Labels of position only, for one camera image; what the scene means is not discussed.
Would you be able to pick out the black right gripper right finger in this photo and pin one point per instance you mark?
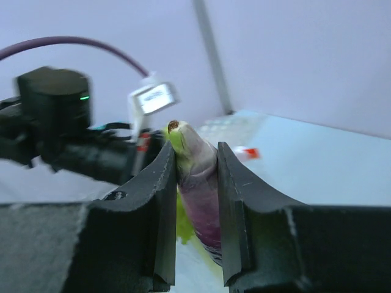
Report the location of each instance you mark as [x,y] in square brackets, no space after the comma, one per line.
[274,243]

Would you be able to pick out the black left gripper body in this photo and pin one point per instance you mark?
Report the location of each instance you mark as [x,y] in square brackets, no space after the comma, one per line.
[96,153]

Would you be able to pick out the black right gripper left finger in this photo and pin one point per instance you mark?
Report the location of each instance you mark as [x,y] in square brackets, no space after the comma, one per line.
[122,245]

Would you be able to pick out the purple toy eggplant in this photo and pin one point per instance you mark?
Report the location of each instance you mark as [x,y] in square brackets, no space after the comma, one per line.
[197,174]

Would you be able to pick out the toy green onion leek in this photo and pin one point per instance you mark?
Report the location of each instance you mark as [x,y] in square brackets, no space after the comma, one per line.
[185,234]

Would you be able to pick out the clear bag with orange zipper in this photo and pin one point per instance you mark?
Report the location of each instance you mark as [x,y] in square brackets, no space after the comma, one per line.
[244,153]

